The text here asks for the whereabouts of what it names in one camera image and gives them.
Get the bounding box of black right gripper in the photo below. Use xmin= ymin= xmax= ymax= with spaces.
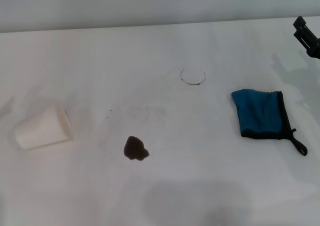
xmin=292 ymin=16 xmax=320 ymax=60

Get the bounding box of blue rag with black trim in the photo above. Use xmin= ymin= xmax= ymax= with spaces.
xmin=230 ymin=88 xmax=309 ymax=156

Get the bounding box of white paper cup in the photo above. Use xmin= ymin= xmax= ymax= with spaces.
xmin=14 ymin=105 xmax=74 ymax=151

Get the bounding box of dark brown liquid stain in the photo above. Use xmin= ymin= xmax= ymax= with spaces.
xmin=123 ymin=135 xmax=150 ymax=161

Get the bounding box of thin ring-shaped cup stain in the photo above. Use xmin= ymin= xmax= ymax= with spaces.
xmin=179 ymin=68 xmax=207 ymax=86

